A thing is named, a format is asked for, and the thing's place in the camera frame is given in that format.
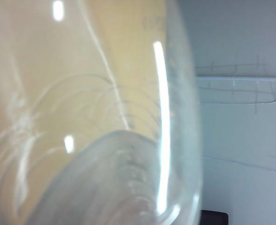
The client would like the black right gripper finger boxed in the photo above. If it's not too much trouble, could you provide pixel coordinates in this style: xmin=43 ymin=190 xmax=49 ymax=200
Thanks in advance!
xmin=201 ymin=210 xmax=229 ymax=225

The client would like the clear water bottle red label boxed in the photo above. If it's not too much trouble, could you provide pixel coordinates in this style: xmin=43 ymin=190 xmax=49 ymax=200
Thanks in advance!
xmin=0 ymin=0 xmax=202 ymax=225

